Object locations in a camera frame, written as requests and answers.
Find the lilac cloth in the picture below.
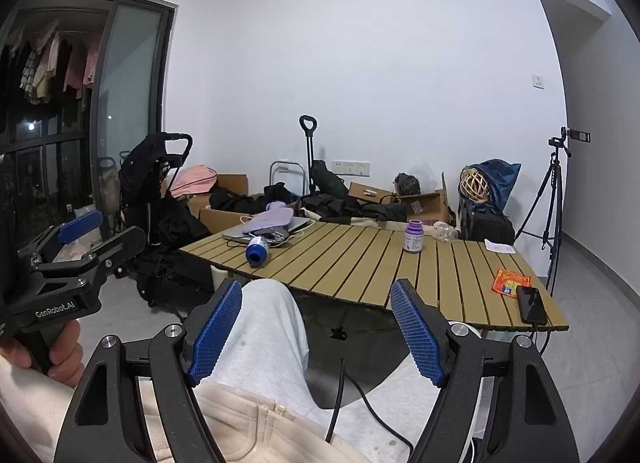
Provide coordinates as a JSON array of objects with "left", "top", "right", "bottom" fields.
[{"left": 242, "top": 201, "right": 295, "bottom": 235}]

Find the black trolley handle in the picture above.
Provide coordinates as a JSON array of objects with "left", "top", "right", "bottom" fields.
[{"left": 299, "top": 114, "right": 319, "bottom": 194}]

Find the black floor bag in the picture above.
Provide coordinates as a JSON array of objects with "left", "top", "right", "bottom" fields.
[{"left": 136, "top": 253, "right": 216, "bottom": 311}]

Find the black stroller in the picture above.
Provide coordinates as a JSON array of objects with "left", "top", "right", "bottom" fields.
[{"left": 119, "top": 132, "right": 211, "bottom": 254}]

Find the black cable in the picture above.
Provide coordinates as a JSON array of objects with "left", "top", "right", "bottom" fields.
[
  {"left": 345, "top": 373, "right": 428, "bottom": 450},
  {"left": 326, "top": 357, "right": 347, "bottom": 444}
]

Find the pink cloth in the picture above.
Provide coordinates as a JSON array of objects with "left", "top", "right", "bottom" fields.
[{"left": 170, "top": 166, "right": 218, "bottom": 196}]

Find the black clothes pile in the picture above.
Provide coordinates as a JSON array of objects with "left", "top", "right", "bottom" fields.
[
  {"left": 209, "top": 183, "right": 301, "bottom": 214},
  {"left": 300, "top": 193, "right": 408, "bottom": 223}
]

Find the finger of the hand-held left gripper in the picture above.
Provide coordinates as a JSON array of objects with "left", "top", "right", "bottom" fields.
[
  {"left": 94, "top": 226, "right": 147, "bottom": 284},
  {"left": 20, "top": 210, "right": 104, "bottom": 264}
]

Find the woven rattan ball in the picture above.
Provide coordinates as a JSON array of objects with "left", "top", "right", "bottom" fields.
[{"left": 459, "top": 168, "right": 490, "bottom": 204}]

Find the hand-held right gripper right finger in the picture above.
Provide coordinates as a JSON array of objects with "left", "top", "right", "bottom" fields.
[{"left": 390, "top": 279, "right": 581, "bottom": 463}]

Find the blue and white bottle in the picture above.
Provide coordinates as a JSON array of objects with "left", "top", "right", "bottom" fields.
[{"left": 245, "top": 236, "right": 272, "bottom": 269}]

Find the black tripod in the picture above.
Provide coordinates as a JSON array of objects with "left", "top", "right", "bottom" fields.
[{"left": 515, "top": 140, "right": 563, "bottom": 289}]

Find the person's cream hoodie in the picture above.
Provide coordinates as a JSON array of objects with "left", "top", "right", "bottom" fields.
[{"left": 137, "top": 383, "right": 368, "bottom": 463}]

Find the row of hanging clothes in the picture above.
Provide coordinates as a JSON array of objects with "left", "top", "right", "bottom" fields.
[{"left": 2, "top": 18, "right": 103, "bottom": 104}]

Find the purple bottle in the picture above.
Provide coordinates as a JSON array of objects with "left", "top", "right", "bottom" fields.
[{"left": 404, "top": 220, "right": 425, "bottom": 255}]

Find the dark brown bundle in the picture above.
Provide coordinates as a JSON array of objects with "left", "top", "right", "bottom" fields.
[{"left": 394, "top": 173, "right": 422, "bottom": 196}]

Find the sliding glass door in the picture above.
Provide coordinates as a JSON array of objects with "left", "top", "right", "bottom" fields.
[{"left": 90, "top": 0, "right": 176, "bottom": 234}]

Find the black phone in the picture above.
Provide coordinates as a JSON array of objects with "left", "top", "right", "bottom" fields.
[{"left": 515, "top": 285, "right": 549, "bottom": 326}]

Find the person's left hand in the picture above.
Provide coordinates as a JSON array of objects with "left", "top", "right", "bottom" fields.
[{"left": 0, "top": 318, "right": 86, "bottom": 386}]

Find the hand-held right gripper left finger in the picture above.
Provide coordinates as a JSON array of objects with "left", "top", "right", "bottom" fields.
[{"left": 52, "top": 278, "right": 246, "bottom": 463}]

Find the silver laptop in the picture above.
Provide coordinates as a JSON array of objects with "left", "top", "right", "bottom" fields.
[{"left": 222, "top": 216, "right": 312, "bottom": 245}]

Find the orange snack packet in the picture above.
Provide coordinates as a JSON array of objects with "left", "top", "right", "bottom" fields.
[{"left": 491, "top": 268, "right": 530, "bottom": 299}]

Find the person's left forearm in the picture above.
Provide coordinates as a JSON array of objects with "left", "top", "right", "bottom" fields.
[{"left": 0, "top": 355, "right": 81, "bottom": 463}]

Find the white metal frame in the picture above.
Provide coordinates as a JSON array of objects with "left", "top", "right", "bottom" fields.
[{"left": 269, "top": 162, "right": 307, "bottom": 199}]

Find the open cardboard box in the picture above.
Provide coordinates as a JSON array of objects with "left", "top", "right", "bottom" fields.
[{"left": 347, "top": 173, "right": 456, "bottom": 226}]

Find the white wall socket strip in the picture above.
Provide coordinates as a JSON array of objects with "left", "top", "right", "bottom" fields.
[{"left": 332, "top": 160, "right": 372, "bottom": 176}]

